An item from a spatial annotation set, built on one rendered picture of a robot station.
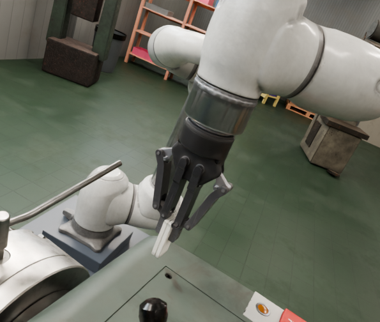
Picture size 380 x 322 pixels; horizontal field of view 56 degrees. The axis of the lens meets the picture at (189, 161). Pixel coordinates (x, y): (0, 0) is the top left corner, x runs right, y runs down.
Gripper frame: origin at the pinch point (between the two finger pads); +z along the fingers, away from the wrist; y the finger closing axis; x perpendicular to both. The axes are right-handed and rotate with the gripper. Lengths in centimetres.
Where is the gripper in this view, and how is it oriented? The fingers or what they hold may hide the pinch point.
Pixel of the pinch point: (165, 236)
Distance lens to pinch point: 59.3
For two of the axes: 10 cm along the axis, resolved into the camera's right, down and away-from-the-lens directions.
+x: -4.5, 2.1, -8.7
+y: -8.2, -4.7, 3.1
